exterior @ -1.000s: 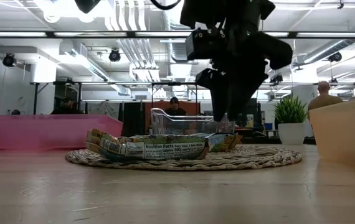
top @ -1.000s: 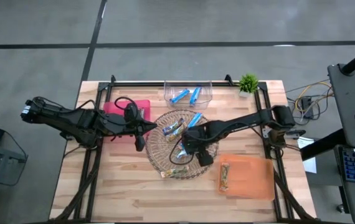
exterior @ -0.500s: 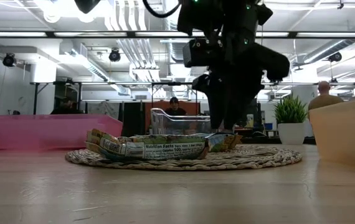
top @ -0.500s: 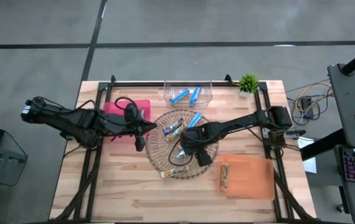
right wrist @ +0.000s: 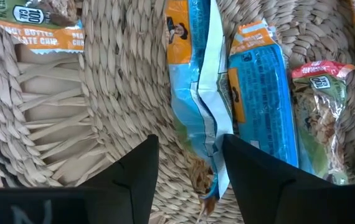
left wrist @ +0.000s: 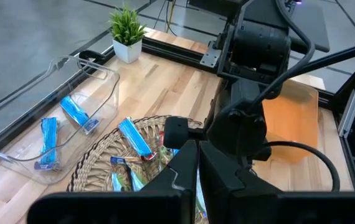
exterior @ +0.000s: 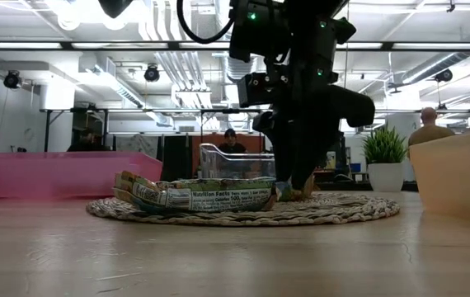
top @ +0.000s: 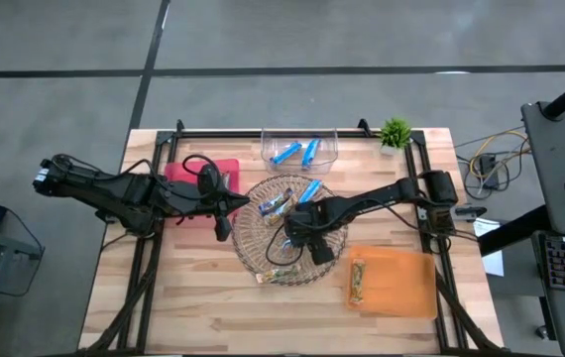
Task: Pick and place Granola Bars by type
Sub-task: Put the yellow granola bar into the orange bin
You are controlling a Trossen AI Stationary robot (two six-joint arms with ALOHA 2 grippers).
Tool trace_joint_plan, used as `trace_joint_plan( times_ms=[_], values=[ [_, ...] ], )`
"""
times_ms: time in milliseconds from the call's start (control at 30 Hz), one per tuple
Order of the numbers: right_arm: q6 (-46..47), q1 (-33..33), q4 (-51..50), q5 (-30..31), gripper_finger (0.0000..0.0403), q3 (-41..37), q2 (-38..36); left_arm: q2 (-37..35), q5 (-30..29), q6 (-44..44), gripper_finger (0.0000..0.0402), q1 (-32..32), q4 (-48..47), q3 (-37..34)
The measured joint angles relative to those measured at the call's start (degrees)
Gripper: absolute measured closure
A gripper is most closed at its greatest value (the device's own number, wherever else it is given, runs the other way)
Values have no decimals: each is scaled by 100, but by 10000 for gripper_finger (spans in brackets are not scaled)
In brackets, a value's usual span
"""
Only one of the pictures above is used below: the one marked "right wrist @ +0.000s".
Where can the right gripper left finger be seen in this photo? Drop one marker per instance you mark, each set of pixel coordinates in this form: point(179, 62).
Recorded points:
point(134, 174)

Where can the blue orange-banded granola bar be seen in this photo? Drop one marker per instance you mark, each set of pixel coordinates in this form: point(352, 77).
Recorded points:
point(264, 102)
point(196, 93)

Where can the green red-banded granola bar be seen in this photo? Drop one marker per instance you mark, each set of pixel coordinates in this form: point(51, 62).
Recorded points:
point(320, 118)

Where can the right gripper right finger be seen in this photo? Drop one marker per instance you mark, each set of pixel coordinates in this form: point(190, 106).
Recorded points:
point(274, 193)

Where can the green orange-banded granola bar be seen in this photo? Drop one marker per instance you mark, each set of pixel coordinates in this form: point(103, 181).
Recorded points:
point(40, 34)

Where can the round woven placemat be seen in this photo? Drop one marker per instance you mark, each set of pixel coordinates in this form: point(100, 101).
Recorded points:
point(118, 77)

